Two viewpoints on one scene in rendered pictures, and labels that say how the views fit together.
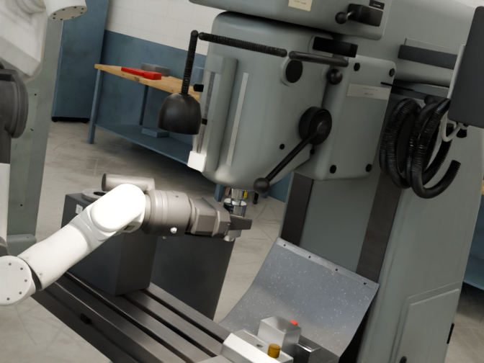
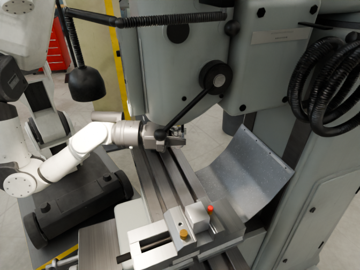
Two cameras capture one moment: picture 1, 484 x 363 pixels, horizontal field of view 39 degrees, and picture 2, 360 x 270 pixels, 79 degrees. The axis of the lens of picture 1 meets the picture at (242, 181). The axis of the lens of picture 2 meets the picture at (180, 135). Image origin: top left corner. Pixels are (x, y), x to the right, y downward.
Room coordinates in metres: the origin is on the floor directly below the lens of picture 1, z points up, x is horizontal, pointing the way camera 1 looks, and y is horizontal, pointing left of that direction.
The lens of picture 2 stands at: (0.84, -0.26, 1.63)
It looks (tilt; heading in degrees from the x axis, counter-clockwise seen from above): 36 degrees down; 28
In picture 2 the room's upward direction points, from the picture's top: straight up
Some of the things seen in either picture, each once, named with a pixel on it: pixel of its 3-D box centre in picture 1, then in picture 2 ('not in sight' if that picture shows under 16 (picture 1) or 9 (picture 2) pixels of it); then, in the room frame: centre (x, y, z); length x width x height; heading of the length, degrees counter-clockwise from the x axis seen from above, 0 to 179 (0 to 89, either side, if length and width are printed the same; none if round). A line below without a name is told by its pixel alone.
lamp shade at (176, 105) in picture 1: (181, 111); (85, 81); (1.13, 0.12, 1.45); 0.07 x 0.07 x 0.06
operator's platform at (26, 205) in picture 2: not in sight; (83, 208); (1.38, 0.87, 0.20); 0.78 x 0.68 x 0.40; 67
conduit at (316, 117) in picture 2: (410, 140); (324, 80); (1.38, -0.32, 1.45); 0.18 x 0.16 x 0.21; 139
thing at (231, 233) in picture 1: (232, 220); (176, 136); (1.31, 0.00, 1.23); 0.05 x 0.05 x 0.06
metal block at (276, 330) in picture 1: (277, 338); (196, 217); (1.20, -0.13, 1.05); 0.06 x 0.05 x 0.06; 50
